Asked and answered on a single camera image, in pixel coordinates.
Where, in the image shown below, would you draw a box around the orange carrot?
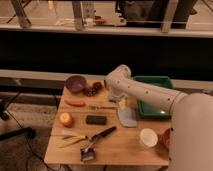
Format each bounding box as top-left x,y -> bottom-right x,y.
64,99 -> 86,107

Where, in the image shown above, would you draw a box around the corn cob with husk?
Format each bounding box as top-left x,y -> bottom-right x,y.
59,131 -> 87,148

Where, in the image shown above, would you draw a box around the purple bowl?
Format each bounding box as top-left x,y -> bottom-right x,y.
65,75 -> 87,93

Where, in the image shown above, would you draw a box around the white cup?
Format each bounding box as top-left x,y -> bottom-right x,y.
139,128 -> 158,149

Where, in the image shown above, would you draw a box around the wooden table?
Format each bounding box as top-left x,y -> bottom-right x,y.
44,88 -> 170,166

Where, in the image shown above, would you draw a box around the thin metal fork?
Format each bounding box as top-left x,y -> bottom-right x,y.
89,106 -> 117,110

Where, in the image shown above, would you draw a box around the metal dish brush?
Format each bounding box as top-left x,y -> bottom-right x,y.
80,141 -> 96,162

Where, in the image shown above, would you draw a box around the dark red grapes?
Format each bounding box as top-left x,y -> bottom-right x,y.
83,82 -> 103,97

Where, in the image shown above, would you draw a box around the red yellow apple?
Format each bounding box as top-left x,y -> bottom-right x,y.
59,112 -> 74,127

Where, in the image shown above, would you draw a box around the black rectangular block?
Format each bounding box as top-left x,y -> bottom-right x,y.
86,115 -> 107,125

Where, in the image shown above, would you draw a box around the red bowl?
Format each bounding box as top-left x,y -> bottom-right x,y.
162,129 -> 170,150

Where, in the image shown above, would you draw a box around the light blue cloth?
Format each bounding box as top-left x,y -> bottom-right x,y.
117,107 -> 137,128

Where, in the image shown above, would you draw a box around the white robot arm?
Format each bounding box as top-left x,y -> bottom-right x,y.
105,65 -> 213,171

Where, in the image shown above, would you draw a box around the green plastic tray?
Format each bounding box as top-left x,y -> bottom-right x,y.
133,76 -> 173,120

